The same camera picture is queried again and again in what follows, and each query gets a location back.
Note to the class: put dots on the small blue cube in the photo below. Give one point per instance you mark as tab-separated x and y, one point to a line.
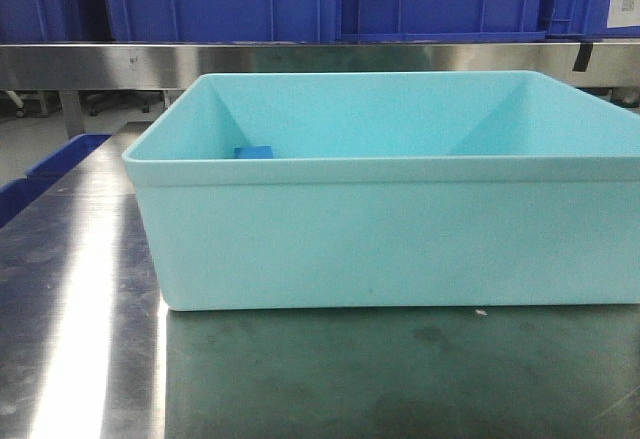
253	152

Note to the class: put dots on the light turquoise plastic bin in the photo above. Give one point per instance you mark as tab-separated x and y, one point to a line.
390	189

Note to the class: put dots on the blue crate upper middle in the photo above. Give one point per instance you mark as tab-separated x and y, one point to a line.
224	21

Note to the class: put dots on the black office chair base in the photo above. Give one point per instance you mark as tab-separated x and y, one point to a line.
101	101

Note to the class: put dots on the black tape strip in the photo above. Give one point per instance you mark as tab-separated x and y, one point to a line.
583	57

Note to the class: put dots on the blue bin beside table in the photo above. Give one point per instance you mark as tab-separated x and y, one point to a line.
17	194

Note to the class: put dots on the blue crate upper left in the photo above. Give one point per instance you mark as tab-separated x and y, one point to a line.
52	21

